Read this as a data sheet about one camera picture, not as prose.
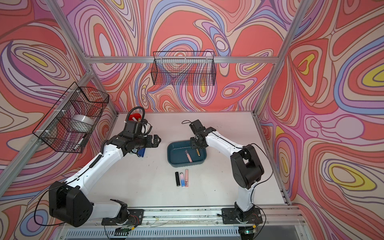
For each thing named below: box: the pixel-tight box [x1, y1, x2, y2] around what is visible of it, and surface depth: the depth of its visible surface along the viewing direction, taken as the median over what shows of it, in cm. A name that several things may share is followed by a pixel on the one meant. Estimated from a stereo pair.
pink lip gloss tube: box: [185, 169, 189, 188], surface depth 87 cm
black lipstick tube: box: [175, 171, 181, 187], surface depth 86 cm
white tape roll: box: [70, 114, 95, 133], surface depth 74 cm
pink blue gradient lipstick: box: [179, 172, 186, 187], surface depth 86 cm
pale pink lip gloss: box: [185, 149, 193, 163], surface depth 95 cm
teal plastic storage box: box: [167, 140, 207, 168], surface depth 96 cm
